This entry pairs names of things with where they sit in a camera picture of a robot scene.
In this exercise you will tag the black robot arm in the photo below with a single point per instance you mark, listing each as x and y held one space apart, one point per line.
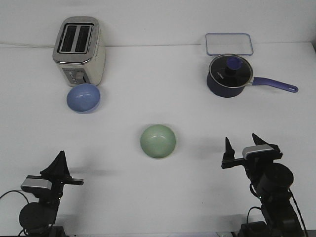
270 182
38 218

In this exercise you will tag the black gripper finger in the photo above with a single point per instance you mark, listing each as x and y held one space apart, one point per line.
56 168
258 141
229 153
66 173

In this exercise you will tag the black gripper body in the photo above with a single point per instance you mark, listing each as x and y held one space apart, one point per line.
32 179
253 160

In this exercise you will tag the cream and steel toaster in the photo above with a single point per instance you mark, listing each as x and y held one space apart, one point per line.
79 51

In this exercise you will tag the dark blue saucepan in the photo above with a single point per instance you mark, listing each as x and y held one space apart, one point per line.
232 92

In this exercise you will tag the blue bowl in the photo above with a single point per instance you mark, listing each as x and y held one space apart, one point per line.
83 98

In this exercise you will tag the clear container lid blue rim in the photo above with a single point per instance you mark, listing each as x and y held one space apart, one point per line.
228 43

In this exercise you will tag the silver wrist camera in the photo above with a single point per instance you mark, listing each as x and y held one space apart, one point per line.
31 185
251 151

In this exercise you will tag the green bowl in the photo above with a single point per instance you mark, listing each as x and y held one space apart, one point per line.
158 141

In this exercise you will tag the glass pot lid blue knob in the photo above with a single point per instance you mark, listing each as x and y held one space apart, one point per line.
231 71

